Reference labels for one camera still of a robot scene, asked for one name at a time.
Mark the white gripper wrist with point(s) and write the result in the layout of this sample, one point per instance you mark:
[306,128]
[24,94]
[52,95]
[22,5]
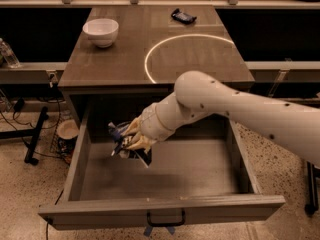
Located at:
[149,123]

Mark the blue kettle chip bag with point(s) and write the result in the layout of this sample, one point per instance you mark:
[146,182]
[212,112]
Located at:
[122,143]

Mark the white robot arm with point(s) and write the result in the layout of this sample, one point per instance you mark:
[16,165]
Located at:
[197,95]

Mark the open grey top drawer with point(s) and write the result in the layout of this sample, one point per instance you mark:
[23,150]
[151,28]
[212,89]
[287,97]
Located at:
[202,169]

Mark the grey wooden cabinet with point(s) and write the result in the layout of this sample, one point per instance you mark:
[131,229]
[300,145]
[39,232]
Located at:
[150,52]

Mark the black table leg left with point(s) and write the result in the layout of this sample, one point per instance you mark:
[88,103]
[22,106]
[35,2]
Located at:
[33,133]

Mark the black table leg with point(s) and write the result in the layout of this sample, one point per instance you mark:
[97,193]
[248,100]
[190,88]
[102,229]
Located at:
[313,175]
[33,133]

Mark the white ceramic bowl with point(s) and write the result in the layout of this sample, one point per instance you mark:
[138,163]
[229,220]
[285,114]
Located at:
[101,32]

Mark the small dark snack packet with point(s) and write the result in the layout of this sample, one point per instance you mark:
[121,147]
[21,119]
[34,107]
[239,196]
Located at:
[182,17]

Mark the clear plastic water bottle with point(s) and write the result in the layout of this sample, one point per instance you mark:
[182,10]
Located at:
[8,54]

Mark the black table leg right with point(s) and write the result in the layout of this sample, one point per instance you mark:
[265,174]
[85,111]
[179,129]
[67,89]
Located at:
[313,175]

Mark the wire basket with cup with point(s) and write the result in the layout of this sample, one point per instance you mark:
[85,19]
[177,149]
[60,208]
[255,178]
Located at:
[65,137]

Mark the black drawer handle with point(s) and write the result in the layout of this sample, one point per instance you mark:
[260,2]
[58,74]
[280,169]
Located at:
[172,219]

